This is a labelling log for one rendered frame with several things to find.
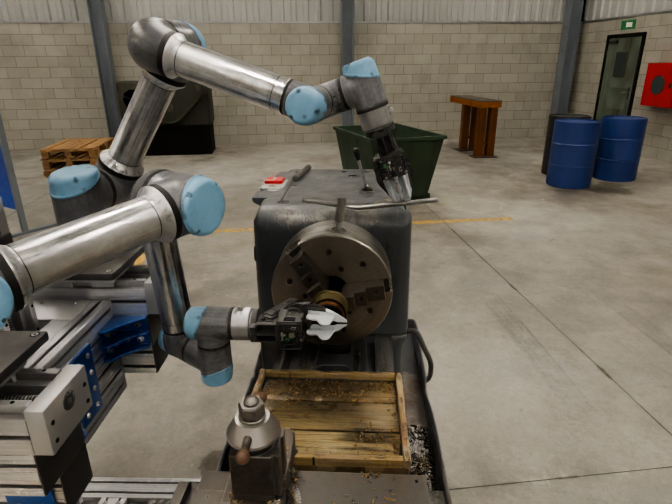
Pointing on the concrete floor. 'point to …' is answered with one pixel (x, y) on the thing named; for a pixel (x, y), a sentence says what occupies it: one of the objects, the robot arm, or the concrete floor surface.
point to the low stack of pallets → (73, 153)
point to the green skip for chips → (416, 142)
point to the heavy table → (477, 124)
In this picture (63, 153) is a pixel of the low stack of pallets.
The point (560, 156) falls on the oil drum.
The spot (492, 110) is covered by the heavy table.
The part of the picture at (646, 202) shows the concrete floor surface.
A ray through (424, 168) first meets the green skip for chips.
